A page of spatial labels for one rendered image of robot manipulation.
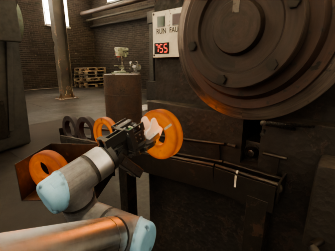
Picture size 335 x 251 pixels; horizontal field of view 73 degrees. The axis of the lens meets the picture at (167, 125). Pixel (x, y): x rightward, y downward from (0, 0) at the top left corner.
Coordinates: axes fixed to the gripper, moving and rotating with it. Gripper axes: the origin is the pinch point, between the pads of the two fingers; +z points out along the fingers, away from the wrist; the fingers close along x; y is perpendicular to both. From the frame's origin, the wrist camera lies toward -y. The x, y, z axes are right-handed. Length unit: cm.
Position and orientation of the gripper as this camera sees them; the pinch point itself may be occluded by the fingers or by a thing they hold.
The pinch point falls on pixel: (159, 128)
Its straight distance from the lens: 68.5
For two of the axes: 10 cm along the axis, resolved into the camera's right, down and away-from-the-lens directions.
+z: 6.1, -4.5, 6.5
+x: -7.7, -1.6, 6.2
